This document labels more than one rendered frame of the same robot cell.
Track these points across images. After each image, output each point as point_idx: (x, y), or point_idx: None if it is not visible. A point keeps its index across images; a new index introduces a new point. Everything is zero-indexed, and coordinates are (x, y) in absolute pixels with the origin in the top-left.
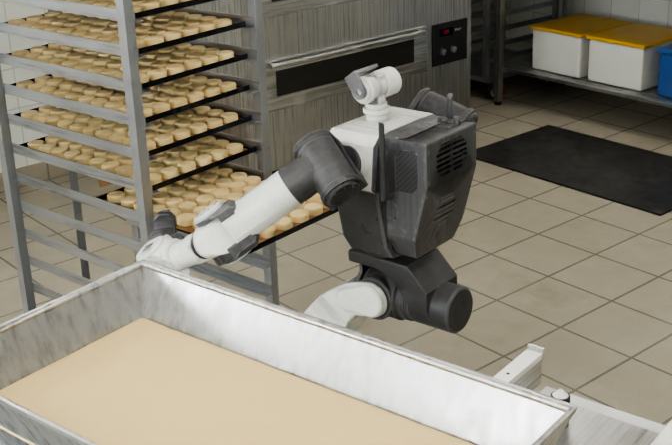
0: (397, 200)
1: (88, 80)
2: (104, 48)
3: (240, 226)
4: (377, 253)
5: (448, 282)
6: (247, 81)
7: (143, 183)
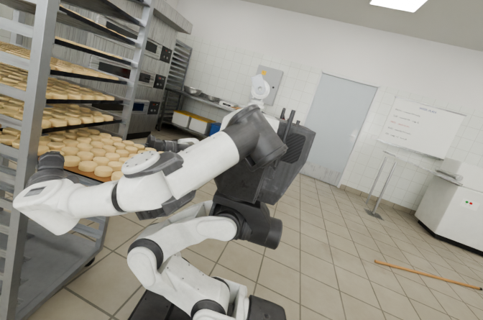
0: (277, 167)
1: None
2: None
3: (187, 182)
4: (242, 199)
5: (271, 216)
6: (125, 80)
7: (33, 124)
